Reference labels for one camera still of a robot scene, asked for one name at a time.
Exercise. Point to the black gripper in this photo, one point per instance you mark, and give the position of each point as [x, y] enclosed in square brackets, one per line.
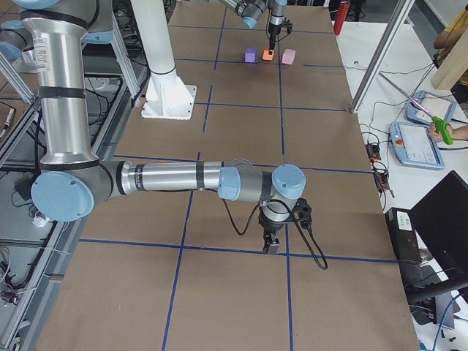
[270, 229]
[273, 29]

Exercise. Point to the orange foam cube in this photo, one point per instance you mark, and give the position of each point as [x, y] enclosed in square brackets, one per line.
[268, 55]

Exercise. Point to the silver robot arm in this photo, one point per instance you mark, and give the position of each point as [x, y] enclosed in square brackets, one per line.
[251, 11]
[73, 180]

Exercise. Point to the pink foam cube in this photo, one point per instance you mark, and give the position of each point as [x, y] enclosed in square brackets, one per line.
[288, 56]

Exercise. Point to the purple foam cube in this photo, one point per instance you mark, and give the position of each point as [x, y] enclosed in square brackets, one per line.
[250, 55]

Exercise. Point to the red cylinder bottle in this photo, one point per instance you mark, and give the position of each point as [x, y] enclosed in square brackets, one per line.
[341, 17]

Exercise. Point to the black laptop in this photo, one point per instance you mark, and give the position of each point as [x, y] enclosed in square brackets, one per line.
[439, 219]

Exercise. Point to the near blue teach pendant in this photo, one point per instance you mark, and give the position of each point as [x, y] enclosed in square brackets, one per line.
[414, 147]

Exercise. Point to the blue teach pendant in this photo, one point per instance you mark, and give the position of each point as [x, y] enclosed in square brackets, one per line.
[414, 147]
[442, 107]

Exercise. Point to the far blue teach pendant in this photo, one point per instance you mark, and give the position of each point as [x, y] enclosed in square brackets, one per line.
[442, 107]

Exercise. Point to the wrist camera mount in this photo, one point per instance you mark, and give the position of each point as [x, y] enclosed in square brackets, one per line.
[303, 213]
[287, 26]

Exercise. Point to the aluminium frame post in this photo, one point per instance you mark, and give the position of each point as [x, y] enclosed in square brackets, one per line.
[397, 19]

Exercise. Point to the green handled reacher grabber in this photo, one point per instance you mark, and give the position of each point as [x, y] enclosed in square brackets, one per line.
[441, 125]

